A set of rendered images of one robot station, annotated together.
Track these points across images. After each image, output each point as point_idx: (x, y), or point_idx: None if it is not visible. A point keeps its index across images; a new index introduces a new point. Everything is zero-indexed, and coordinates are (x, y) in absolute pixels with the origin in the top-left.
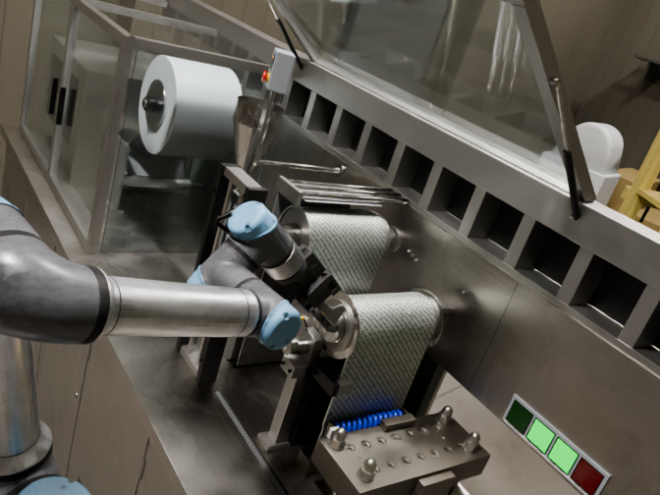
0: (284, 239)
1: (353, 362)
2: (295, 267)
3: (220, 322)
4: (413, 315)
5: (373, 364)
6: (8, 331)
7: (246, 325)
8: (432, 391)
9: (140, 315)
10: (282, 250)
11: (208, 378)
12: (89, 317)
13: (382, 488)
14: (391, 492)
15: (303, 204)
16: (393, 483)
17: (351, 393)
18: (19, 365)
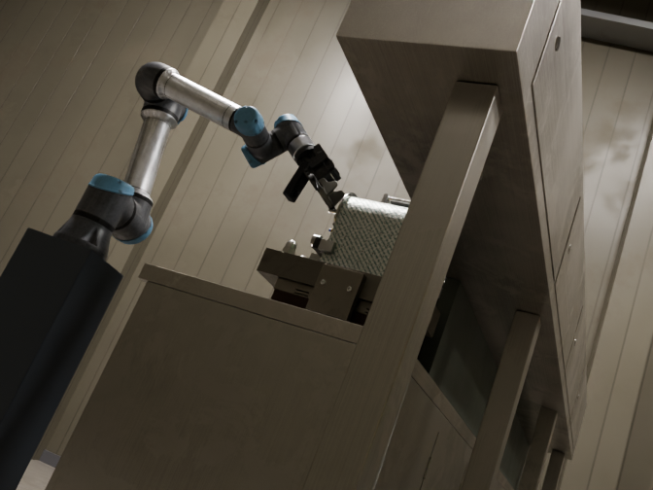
0: (297, 127)
1: (339, 228)
2: (300, 143)
3: (213, 100)
4: (406, 209)
5: (360, 238)
6: (137, 78)
7: (226, 109)
8: (444, 313)
9: (178, 81)
10: (293, 131)
11: None
12: (157, 68)
13: (288, 255)
14: (296, 266)
15: None
16: (298, 256)
17: (337, 261)
18: (149, 138)
